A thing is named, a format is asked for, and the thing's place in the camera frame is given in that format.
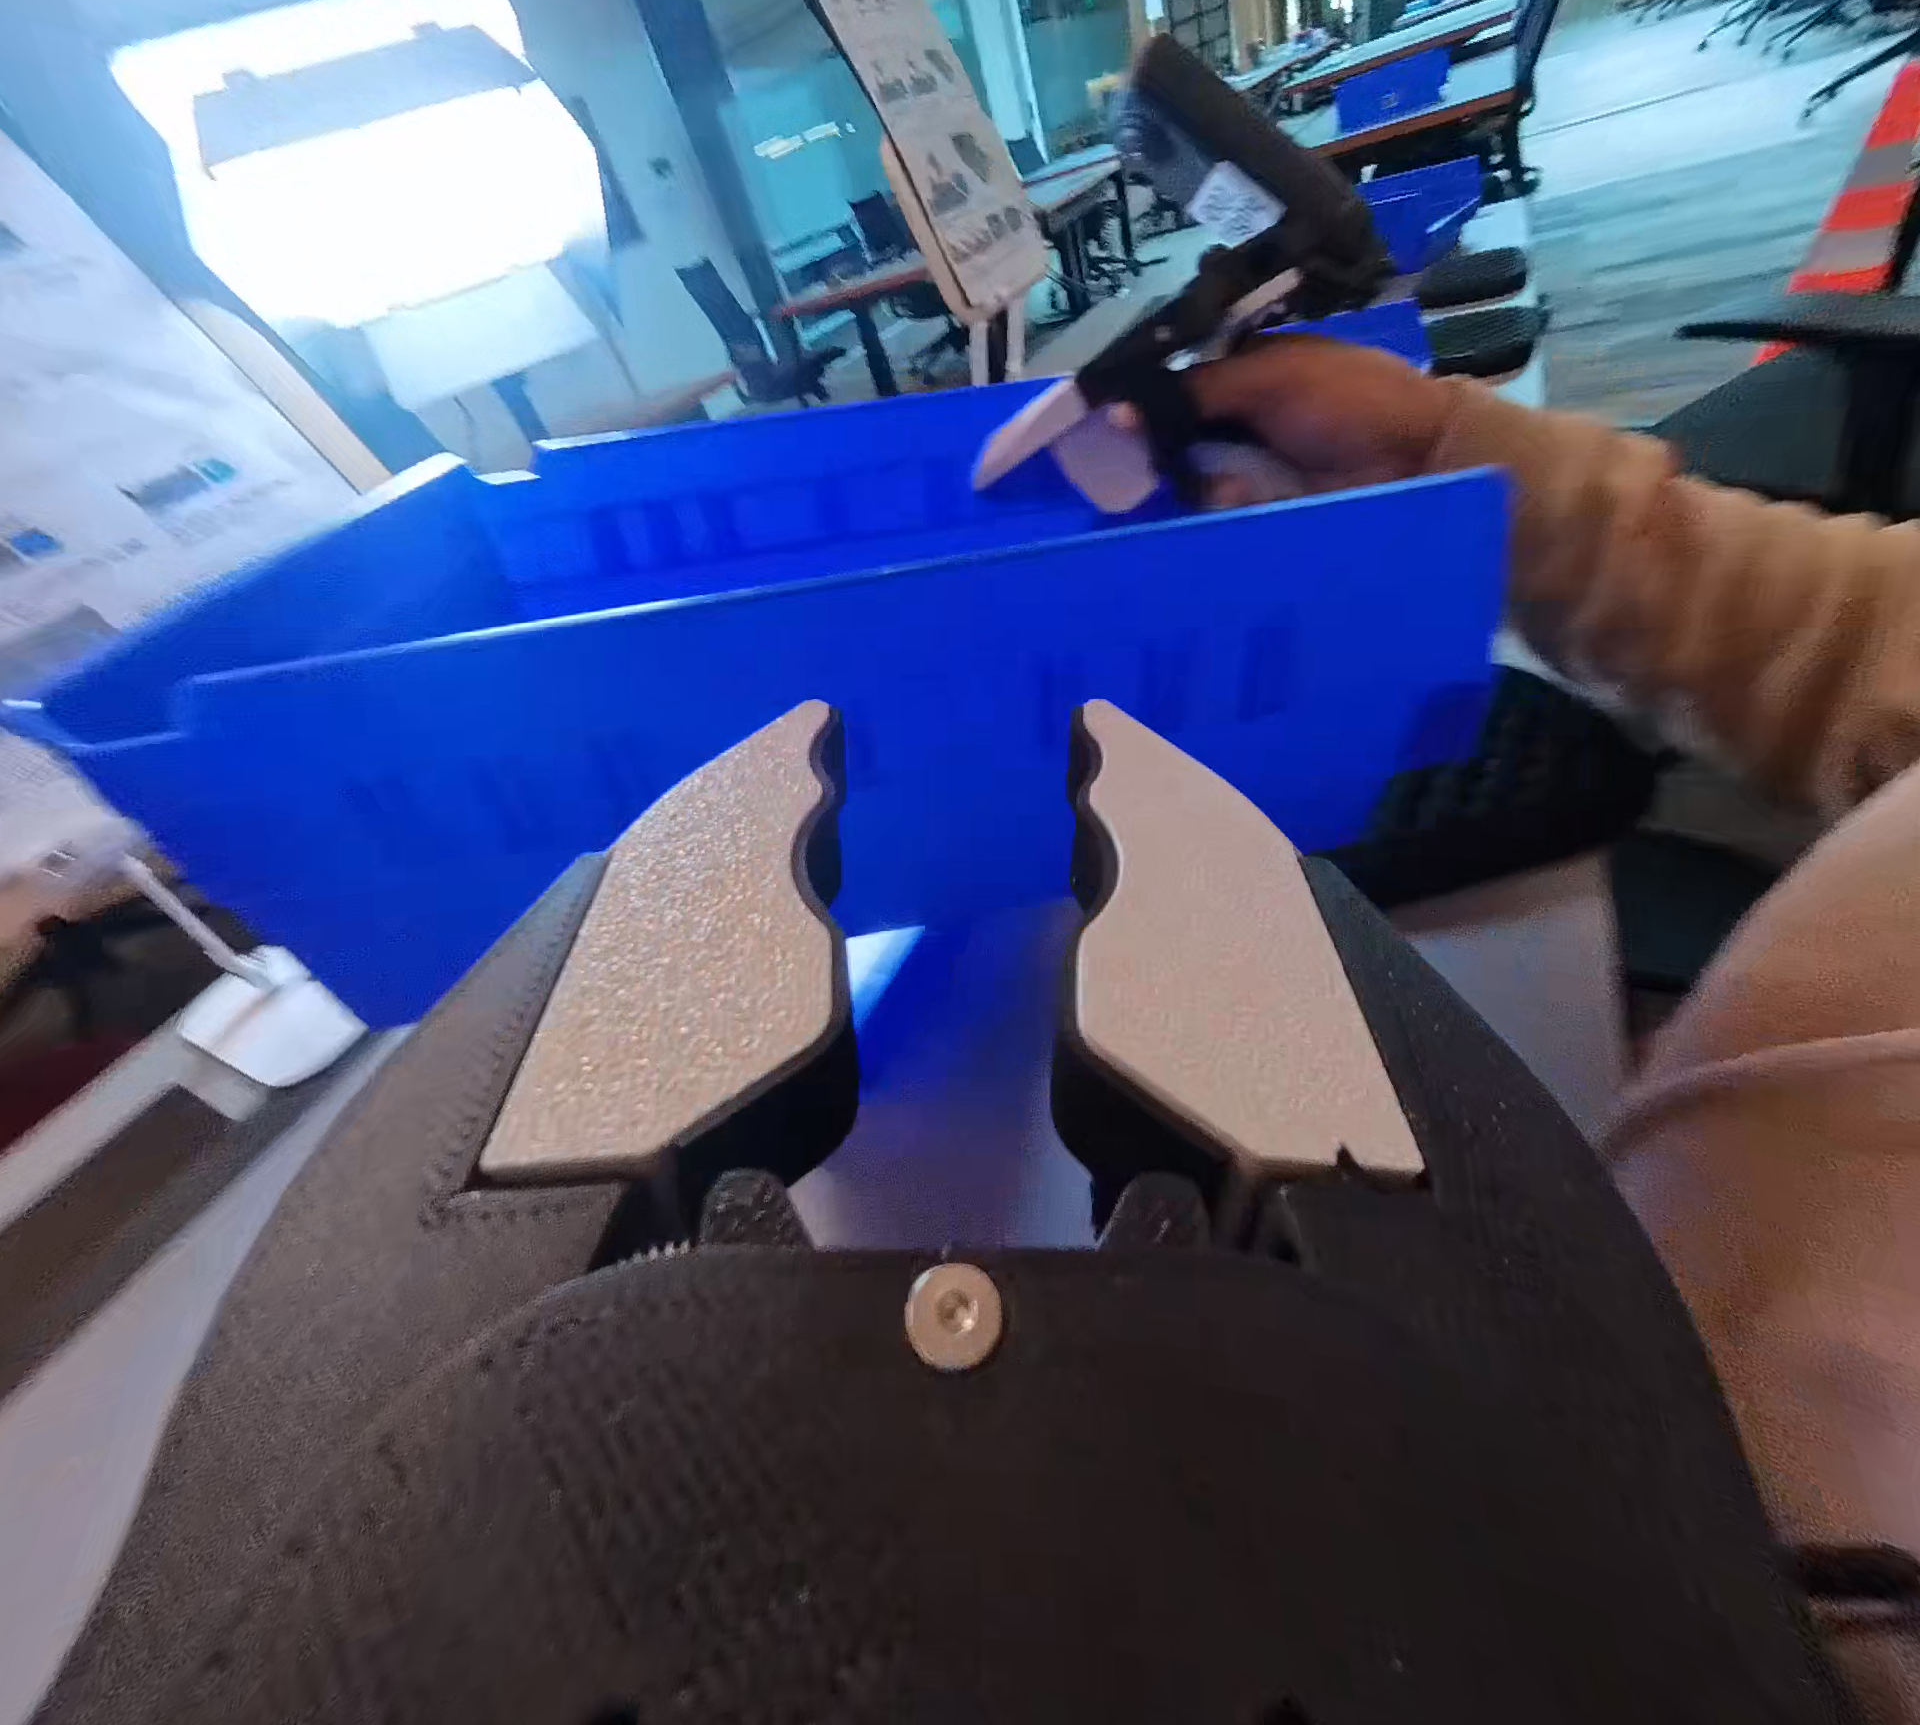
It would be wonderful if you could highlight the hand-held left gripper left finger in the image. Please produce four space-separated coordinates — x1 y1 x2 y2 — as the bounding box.
481 700 860 1224

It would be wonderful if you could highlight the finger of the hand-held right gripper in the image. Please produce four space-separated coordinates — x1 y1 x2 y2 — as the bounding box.
970 377 1099 490
1050 406 1166 519

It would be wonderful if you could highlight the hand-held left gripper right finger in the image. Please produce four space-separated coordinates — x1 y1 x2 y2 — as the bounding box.
1057 700 1430 1235

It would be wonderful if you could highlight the blue plastic bin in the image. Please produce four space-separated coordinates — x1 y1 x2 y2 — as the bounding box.
1356 161 1488 272
0 301 1512 1029

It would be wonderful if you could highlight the wooden office desk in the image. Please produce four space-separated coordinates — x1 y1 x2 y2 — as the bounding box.
774 166 1129 393

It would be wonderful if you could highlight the black office chair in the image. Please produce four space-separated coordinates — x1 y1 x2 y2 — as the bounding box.
677 257 843 406

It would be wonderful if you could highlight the wooden easel sign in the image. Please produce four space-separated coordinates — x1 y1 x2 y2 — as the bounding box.
773 0 1053 377

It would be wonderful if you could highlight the black wrist rest pad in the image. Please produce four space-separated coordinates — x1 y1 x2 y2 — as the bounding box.
1336 671 1662 911

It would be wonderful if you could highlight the printed instruction sheet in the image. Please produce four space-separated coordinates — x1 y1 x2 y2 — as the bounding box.
0 121 379 886

